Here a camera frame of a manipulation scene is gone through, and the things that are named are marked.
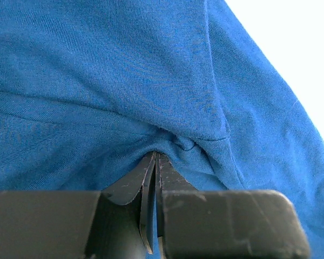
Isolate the blue t shirt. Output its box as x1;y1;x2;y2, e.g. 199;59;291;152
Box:
0;1;324;258

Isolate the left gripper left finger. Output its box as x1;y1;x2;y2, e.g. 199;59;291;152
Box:
0;152;157;258

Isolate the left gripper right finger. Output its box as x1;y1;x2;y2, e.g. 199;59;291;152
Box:
156;154;311;258

